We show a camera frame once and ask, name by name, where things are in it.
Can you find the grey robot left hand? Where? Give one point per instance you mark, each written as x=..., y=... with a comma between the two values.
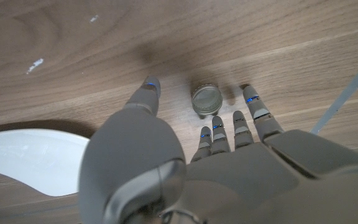
x=235, y=180

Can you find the clear bottle cap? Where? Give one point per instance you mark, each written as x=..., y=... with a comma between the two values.
x=207, y=100

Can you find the white square plate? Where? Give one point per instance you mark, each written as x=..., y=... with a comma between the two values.
x=33, y=158

